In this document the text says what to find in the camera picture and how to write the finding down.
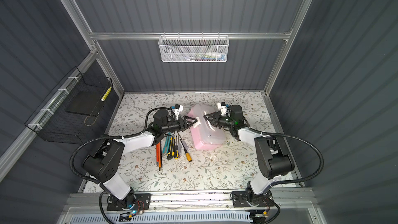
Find markers in white basket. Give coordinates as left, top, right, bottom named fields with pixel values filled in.
left=183, top=52, right=227, bottom=62

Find yellow black utility knife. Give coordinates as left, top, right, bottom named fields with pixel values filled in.
left=166, top=136, right=175, bottom=160

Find black plate in basket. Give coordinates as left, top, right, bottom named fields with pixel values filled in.
left=66, top=91, right=105, bottom=117

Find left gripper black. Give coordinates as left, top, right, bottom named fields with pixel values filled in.
left=161, top=116, right=197, bottom=134

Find white wire mesh basket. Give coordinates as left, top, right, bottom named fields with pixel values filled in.
left=158, top=37, right=230, bottom=63

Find aluminium front rail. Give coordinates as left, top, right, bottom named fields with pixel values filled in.
left=63, top=188, right=318, bottom=213

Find orange handled screwdriver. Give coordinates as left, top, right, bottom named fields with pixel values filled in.
left=177, top=132, right=192, bottom=163

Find orange black pencil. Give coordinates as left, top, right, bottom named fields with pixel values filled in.
left=157, top=141, right=163, bottom=171

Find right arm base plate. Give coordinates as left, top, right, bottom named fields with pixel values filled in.
left=230, top=191, right=275, bottom=208

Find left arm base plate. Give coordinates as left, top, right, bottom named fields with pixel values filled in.
left=106, top=194, right=152, bottom=211

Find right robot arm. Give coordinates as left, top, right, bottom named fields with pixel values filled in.
left=203, top=102, right=295, bottom=206

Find small yellow black screwdriver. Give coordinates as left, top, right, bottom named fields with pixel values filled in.
left=174, top=138, right=179, bottom=159

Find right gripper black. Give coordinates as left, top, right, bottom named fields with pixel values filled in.
left=205, top=112, right=235, bottom=130

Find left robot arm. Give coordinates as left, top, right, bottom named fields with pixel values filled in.
left=81, top=107, right=199, bottom=210

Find yellow marker in black basket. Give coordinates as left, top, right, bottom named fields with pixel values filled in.
left=101, top=86, right=112, bottom=102

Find teal utility knife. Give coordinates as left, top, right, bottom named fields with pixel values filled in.
left=162, top=133, right=172, bottom=155

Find small grey screwdriver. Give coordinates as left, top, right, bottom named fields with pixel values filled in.
left=178, top=140, right=182, bottom=157

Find black wire basket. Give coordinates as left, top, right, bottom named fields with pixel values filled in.
left=25, top=69, right=113, bottom=144

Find pink plastic tool box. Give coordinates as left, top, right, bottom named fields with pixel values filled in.
left=188, top=104, right=226, bottom=150

